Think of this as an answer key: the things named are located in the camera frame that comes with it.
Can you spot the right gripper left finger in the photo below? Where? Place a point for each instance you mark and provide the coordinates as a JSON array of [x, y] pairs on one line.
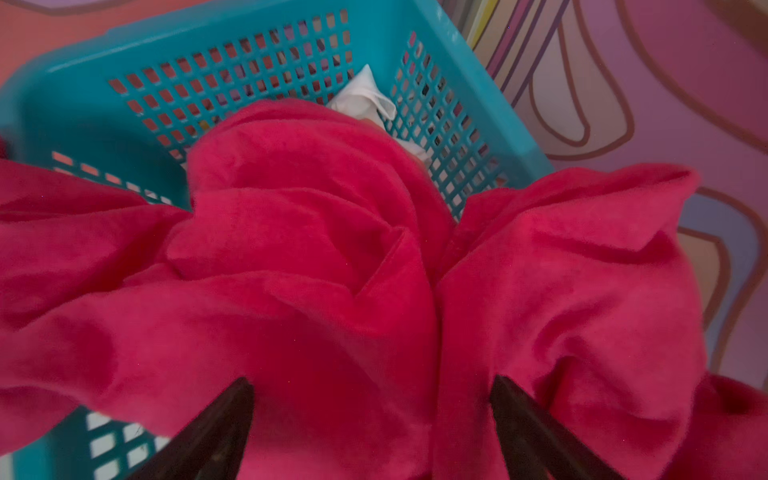
[[212, 445]]

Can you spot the teal plastic basket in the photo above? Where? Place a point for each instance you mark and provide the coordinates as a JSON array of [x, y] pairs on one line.
[[123, 109]]

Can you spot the magenta t shirt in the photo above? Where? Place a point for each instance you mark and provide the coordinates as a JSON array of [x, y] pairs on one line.
[[321, 263]]

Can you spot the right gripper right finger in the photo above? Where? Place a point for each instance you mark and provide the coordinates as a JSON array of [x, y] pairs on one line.
[[536, 446]]

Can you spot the white cloth in basket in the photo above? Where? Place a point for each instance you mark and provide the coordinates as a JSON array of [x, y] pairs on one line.
[[361, 99]]

